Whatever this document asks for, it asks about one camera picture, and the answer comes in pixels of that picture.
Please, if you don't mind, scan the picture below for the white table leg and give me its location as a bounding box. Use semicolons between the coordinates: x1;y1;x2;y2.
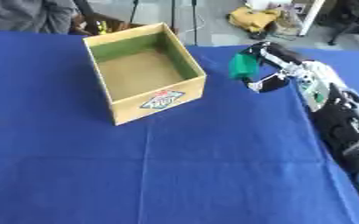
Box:
297;0;327;37

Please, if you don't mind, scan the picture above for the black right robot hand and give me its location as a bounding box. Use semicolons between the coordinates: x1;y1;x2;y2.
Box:
241;41;306;94

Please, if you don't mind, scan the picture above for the green block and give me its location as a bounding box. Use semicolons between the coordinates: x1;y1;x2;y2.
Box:
227;52;261;81

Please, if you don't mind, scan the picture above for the tan cardboard box green inside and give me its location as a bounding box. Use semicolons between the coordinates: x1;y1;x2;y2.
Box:
81;22;209;126

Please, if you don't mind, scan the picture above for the brown wooden chair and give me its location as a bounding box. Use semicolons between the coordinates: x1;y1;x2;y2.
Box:
67;12;180;37

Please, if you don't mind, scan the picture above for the yellow bag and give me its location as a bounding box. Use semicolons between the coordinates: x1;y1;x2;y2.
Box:
225;6;284;33

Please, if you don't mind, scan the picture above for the black tripod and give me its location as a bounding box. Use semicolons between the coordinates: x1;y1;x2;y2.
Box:
129;0;200;46

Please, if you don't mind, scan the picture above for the person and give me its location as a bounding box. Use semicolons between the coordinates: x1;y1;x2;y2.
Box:
0;0;81;35

